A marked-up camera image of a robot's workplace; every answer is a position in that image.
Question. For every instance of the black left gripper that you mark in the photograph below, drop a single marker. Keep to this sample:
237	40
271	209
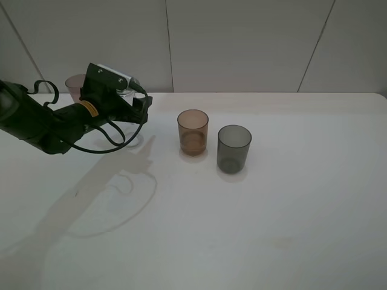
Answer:
109	105

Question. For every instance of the clear plastic water bottle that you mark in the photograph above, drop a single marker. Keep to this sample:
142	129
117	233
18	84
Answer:
127	96

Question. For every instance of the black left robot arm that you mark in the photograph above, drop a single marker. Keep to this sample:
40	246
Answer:
57	131

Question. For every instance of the orange translucent plastic cup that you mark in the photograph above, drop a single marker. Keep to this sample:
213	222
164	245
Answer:
192	129

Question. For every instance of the pink translucent plastic cup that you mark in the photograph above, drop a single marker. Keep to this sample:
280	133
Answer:
74	85

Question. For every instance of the grey translucent plastic cup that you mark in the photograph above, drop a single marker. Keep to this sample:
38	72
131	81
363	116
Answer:
233	147

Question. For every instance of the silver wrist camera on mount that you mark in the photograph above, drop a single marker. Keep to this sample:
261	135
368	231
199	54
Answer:
110	77

